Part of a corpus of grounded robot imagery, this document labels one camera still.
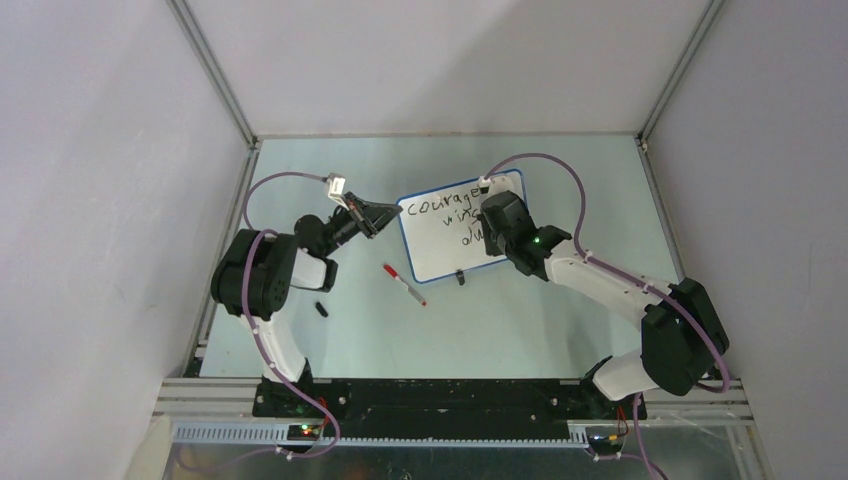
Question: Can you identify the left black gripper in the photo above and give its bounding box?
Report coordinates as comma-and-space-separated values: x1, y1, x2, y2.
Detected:
321, 192, 401, 257

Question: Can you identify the blue framed whiteboard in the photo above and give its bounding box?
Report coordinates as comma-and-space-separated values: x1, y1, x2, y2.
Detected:
397, 179, 506, 284

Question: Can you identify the black marker cap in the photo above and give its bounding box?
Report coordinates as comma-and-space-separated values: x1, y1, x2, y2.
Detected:
315, 302, 329, 318

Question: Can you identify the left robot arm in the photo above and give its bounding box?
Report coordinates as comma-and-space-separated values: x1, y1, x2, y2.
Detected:
210, 192, 402, 417

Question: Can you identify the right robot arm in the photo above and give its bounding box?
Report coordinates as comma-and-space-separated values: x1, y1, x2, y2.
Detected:
478, 191, 729, 418

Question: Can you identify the red whiteboard marker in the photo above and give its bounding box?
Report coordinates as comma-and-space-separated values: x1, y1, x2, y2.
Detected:
382, 263, 427, 307

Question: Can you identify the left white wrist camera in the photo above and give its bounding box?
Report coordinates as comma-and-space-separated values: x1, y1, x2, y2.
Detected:
325, 173, 346, 202

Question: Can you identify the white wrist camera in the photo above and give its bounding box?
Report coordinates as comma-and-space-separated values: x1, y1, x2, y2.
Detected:
477, 174, 518, 199
325, 173, 346, 202

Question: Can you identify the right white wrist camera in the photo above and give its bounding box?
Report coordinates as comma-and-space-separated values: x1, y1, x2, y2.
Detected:
477, 174, 518, 199

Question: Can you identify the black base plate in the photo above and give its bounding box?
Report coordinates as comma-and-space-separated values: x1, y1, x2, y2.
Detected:
252, 379, 647, 441

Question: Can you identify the aluminium frame rail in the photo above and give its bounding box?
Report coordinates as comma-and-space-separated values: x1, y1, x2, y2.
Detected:
154, 378, 753, 449

